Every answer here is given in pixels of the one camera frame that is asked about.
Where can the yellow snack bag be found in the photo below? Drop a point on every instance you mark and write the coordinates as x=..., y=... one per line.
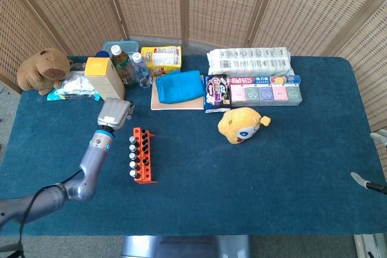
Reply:
x=163, y=58

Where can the clear water bottle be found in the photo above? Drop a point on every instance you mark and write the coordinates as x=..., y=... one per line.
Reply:
x=142, y=72

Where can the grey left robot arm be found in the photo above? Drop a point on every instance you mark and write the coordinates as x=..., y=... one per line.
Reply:
x=93, y=158

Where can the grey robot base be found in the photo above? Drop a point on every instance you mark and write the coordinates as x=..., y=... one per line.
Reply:
x=181, y=247

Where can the brown capybara plush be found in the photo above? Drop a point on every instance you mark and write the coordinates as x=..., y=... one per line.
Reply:
x=42, y=67

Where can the blue-lid plastic container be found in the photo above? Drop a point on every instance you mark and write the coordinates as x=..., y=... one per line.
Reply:
x=127, y=46

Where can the white paper roll pack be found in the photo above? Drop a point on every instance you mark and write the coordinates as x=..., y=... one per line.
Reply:
x=248, y=61

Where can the pastel pocket tissue pack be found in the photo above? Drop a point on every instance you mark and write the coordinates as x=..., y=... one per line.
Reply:
x=266, y=95

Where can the yellow plush toy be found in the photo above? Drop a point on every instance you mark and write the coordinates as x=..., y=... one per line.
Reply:
x=239, y=125

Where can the yellow cardboard box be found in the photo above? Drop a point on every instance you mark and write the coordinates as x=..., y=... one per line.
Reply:
x=102, y=79

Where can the white metal frame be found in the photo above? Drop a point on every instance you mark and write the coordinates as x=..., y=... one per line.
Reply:
x=362, y=246

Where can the silver foil packets bag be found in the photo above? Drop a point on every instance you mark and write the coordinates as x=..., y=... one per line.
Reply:
x=75, y=84

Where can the teal wet wipes pack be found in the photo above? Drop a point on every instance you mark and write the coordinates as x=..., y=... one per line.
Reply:
x=57, y=96

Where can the beige flat board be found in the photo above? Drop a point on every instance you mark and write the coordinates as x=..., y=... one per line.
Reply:
x=181, y=106

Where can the folded blue cloth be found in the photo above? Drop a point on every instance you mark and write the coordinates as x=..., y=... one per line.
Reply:
x=178, y=87

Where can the plastic food wrap box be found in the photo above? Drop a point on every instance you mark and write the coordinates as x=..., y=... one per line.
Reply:
x=242, y=80

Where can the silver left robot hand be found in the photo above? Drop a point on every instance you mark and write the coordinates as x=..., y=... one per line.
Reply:
x=113, y=113

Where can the green tea bottle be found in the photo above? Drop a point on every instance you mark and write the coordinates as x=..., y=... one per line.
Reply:
x=124, y=67

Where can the orange battery rack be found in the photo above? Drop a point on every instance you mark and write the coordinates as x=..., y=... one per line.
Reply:
x=148, y=176

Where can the purple snack packet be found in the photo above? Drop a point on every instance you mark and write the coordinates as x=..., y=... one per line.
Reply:
x=216, y=92

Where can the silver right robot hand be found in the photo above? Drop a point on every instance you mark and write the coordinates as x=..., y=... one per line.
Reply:
x=359, y=179

